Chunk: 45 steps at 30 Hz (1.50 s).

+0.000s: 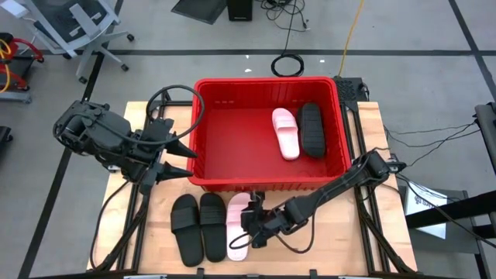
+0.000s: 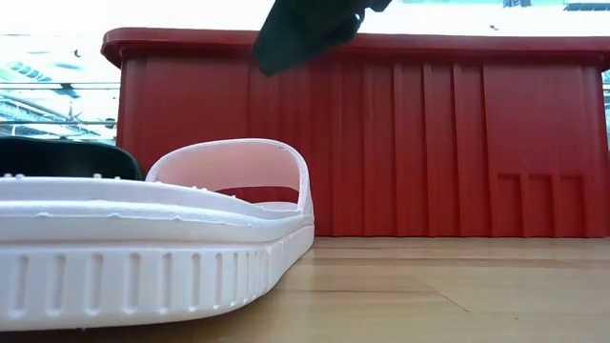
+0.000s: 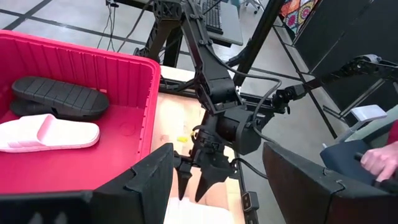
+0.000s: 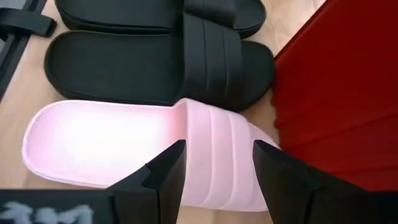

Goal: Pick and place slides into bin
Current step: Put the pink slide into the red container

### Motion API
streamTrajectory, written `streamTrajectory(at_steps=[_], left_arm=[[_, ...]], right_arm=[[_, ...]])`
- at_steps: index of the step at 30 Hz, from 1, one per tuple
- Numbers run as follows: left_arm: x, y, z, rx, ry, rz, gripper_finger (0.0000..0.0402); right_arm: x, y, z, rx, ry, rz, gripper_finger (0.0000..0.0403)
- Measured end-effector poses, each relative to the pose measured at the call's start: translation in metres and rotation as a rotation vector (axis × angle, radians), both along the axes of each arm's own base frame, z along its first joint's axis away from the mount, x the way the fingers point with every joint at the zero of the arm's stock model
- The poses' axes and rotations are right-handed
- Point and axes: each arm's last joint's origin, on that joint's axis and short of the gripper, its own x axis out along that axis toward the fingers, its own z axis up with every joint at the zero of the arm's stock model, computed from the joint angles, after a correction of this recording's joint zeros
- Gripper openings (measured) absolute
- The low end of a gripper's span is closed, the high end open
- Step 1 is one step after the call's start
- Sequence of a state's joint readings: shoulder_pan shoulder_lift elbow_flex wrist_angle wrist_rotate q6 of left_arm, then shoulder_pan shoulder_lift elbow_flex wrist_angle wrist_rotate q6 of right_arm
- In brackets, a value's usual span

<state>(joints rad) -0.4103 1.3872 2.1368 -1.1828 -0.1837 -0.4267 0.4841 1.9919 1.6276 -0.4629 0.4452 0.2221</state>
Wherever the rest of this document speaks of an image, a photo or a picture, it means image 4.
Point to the black metal table frame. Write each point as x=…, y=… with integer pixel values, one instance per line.
x=28, y=21

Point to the black foam slide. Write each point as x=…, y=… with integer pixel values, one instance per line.
x=124, y=15
x=109, y=68

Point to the pink foam slide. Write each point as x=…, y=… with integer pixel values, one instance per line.
x=93, y=143

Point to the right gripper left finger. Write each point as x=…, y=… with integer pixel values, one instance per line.
x=161, y=193

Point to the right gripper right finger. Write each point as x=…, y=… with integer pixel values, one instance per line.
x=289, y=193

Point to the red plastic bin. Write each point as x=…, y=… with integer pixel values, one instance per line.
x=342, y=93

